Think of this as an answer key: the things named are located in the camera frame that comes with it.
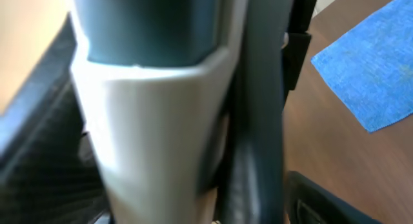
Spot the white pipette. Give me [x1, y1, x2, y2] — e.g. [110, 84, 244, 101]
[69, 0, 250, 224]

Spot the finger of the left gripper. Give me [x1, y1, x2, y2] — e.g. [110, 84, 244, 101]
[0, 12, 111, 224]
[219, 0, 288, 224]

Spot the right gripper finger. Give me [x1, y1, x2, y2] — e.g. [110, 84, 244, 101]
[285, 170, 382, 224]

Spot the blue cloth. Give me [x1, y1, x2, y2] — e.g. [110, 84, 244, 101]
[310, 0, 413, 134]

